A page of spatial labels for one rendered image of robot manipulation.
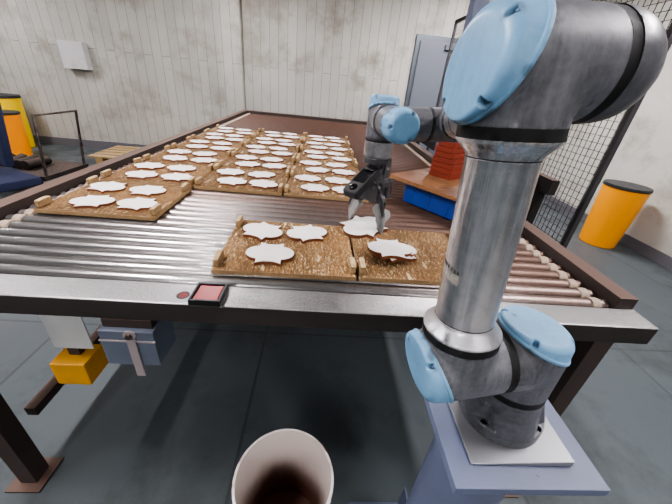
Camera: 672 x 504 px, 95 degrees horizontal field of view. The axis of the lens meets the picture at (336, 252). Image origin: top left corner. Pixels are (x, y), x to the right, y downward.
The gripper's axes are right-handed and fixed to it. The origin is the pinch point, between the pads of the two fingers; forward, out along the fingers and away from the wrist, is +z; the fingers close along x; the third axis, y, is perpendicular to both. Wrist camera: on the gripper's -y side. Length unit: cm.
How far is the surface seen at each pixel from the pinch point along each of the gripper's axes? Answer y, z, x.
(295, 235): -5.9, 10.0, 23.5
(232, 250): -26.6, 10.9, 29.5
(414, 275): 5.7, 11.9, -16.6
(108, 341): -63, 25, 30
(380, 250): 4.8, 8.1, -4.3
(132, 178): -24, 10, 117
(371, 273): -3.5, 11.7, -7.3
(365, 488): -8, 105, -23
